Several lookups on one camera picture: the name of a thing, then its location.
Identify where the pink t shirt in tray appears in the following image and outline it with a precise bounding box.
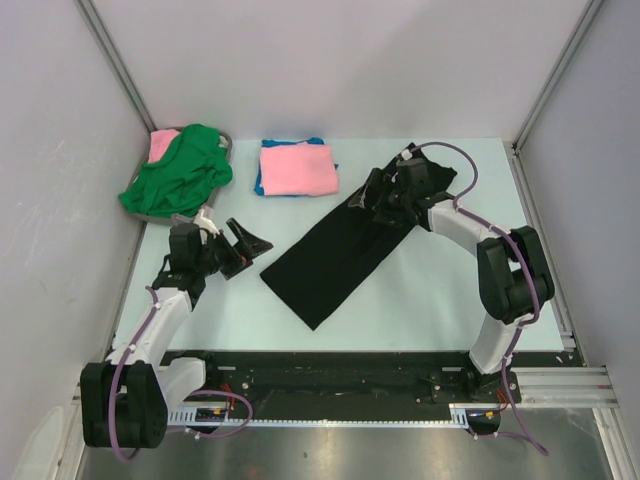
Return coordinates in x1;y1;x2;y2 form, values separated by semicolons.
147;129;180;163

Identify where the grey slotted cable duct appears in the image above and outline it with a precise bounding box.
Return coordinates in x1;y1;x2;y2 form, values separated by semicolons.
167;403;506;430

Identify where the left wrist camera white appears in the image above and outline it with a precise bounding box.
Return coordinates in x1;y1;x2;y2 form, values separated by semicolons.
171;205;220;242

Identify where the black polo shirt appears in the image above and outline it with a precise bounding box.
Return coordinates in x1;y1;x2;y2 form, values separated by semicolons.
258;142;459;332

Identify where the right aluminium frame post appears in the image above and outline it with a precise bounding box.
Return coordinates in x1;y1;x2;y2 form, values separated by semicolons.
511;0;607;154

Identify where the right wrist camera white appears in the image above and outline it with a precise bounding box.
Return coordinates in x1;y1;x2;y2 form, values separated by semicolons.
399;148;414;161

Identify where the grey laundry tray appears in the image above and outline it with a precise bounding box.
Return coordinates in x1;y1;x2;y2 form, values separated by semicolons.
130;127;234;224

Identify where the left aluminium frame post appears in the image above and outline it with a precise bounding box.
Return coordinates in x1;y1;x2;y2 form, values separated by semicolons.
74;0;157;133

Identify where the aluminium frame post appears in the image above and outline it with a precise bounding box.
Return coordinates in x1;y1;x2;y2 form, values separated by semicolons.
511;0;607;154
74;0;157;133

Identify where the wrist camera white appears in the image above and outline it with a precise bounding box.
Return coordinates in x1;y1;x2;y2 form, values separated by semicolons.
399;148;414;161
171;205;220;242

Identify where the folded pink t shirt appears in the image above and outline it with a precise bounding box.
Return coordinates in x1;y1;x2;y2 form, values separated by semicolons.
258;142;341;197

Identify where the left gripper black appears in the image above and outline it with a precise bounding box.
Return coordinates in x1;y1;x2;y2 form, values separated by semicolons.
195;219;272;280

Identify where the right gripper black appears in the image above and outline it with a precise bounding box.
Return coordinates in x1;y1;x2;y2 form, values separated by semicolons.
349;168;412;228

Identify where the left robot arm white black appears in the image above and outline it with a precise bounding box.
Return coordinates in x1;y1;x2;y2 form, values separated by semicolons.
80;218;273;454

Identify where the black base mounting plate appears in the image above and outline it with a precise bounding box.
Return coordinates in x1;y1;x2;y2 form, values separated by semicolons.
162;350;569;422

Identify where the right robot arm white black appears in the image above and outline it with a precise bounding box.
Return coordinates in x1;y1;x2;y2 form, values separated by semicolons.
348;159;555;401

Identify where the green t shirt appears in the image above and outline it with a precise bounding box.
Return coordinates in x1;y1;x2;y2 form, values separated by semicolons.
117;123;235;219

